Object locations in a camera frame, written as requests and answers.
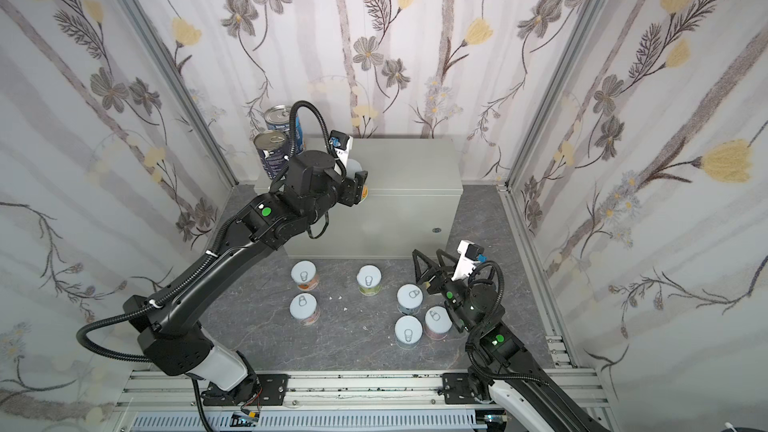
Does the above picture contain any white lid yellow-orange can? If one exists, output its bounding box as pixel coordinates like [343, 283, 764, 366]
[346, 158, 370, 203]

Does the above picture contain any white lid pink-red can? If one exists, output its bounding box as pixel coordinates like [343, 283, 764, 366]
[424, 306, 453, 341]

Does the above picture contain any white lid light-blue can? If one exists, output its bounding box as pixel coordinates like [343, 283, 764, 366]
[394, 315, 423, 349]

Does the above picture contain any dark labelled tall can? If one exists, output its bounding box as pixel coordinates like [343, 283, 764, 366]
[253, 130, 290, 180]

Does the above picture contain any blue labelled tall can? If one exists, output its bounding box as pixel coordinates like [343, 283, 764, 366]
[263, 105, 304, 153]

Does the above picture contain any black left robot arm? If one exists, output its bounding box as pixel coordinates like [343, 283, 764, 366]
[125, 150, 368, 395]

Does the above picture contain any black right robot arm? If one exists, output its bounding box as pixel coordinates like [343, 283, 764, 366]
[412, 245, 606, 431]

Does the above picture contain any white lid teal can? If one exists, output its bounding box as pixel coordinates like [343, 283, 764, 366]
[396, 284, 424, 315]

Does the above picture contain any white lid green can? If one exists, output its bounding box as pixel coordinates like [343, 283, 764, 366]
[356, 265, 382, 296]

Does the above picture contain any grey metal cabinet box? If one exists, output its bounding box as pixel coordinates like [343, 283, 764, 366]
[285, 138, 463, 259]

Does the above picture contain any white lid orange can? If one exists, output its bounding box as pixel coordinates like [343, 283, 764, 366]
[291, 260, 319, 292]

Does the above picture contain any white lid pink can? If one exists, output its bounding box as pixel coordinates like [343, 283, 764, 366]
[289, 293, 319, 326]

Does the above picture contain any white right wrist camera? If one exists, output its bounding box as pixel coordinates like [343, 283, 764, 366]
[452, 240, 486, 282]

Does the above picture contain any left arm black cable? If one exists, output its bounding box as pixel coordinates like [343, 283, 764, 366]
[76, 100, 332, 432]

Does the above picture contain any white slotted cable duct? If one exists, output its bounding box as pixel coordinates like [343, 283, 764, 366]
[128, 410, 490, 432]

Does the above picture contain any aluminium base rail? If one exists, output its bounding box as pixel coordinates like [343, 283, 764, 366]
[119, 369, 607, 432]

